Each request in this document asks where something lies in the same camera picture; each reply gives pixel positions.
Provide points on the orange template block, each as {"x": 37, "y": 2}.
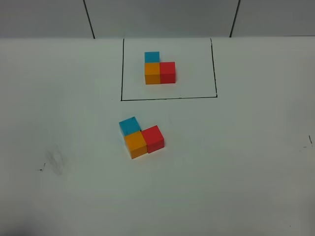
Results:
{"x": 152, "y": 73}

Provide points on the red template block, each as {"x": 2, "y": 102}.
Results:
{"x": 167, "y": 73}

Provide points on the white template sheet black border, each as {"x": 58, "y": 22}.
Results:
{"x": 194, "y": 63}

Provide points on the blue template block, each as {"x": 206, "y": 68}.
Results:
{"x": 152, "y": 57}

